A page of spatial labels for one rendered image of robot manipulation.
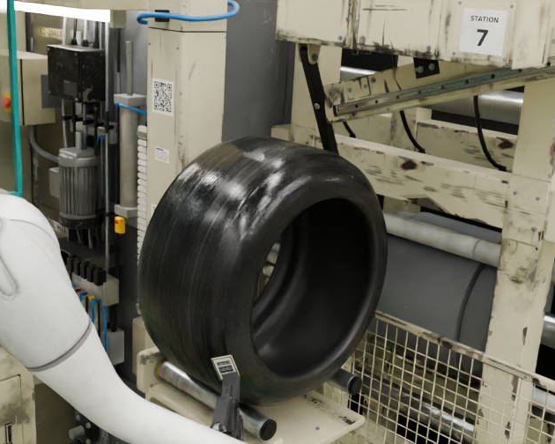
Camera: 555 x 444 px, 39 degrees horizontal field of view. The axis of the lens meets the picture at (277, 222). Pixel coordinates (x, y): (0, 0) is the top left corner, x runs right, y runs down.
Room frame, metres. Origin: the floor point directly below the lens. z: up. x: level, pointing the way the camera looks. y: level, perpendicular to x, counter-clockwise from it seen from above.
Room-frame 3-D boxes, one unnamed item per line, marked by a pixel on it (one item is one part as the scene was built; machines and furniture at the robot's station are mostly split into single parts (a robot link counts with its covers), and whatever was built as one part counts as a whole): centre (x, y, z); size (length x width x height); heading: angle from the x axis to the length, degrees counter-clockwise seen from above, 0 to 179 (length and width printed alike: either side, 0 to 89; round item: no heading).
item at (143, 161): (1.80, 0.31, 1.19); 0.05 x 0.04 x 0.48; 137
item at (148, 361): (1.72, 0.15, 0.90); 0.40 x 0.03 x 0.10; 137
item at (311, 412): (1.60, 0.02, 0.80); 0.37 x 0.36 x 0.02; 137
